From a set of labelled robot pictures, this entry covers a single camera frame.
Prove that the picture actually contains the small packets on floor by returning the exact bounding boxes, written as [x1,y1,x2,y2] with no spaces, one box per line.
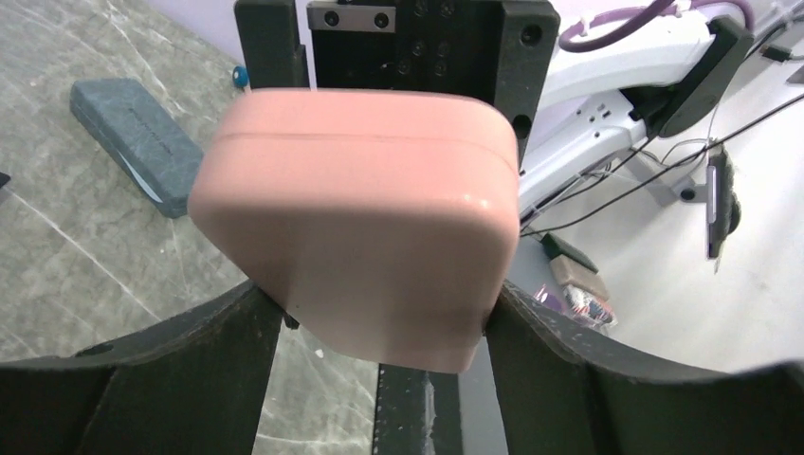
[534,234,618,333]

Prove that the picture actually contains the black device on floor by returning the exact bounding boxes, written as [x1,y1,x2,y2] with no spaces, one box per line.
[706,146,741,260]

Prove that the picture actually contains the pink glasses case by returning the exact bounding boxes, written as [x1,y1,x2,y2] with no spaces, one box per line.
[188,88,520,373]

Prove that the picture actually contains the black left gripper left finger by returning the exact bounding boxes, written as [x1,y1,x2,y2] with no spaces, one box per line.
[1,282,283,454]

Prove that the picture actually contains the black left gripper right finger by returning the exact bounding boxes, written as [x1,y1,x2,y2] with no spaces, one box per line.
[486,283,803,454]

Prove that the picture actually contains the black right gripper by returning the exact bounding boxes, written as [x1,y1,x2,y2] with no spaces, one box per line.
[233,0,560,147]

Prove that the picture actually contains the black cables on floor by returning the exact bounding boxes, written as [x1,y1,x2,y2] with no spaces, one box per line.
[521,25,804,239]

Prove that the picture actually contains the grey glasses case green lining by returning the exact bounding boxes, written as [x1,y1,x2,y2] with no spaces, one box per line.
[69,78,203,219]

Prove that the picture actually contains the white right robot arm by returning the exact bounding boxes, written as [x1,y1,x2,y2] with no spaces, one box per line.
[215,1,753,226]

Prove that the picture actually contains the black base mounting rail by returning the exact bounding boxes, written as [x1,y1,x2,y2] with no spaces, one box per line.
[372,338,510,455]

